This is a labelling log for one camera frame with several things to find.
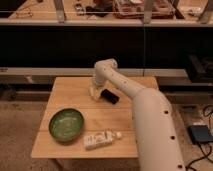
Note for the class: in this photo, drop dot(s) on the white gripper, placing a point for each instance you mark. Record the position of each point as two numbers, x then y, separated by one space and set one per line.
97 84

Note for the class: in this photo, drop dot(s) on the white sponge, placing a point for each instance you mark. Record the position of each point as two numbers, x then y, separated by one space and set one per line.
95 93

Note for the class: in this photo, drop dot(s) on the white plastic bottle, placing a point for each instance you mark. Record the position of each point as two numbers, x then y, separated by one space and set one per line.
100 139

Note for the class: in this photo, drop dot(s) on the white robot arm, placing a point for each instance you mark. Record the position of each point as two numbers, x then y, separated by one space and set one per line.
156 139

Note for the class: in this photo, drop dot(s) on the black phone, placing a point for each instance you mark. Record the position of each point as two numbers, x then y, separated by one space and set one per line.
109 96

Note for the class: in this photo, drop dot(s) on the wooden table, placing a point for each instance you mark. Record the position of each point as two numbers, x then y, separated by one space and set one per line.
72 92

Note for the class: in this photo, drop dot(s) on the green bowl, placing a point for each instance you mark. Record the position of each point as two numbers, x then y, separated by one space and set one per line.
66 125

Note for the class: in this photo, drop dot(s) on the black device on shelf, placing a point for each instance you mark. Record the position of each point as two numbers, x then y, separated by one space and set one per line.
99 10

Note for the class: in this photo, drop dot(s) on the red tray on shelf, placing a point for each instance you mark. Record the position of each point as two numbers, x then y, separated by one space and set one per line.
135 9

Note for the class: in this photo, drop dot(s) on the black equipment at right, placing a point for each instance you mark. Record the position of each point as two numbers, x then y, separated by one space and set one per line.
199 70

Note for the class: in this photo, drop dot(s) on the blue box on floor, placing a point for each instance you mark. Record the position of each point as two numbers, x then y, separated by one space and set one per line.
200 134

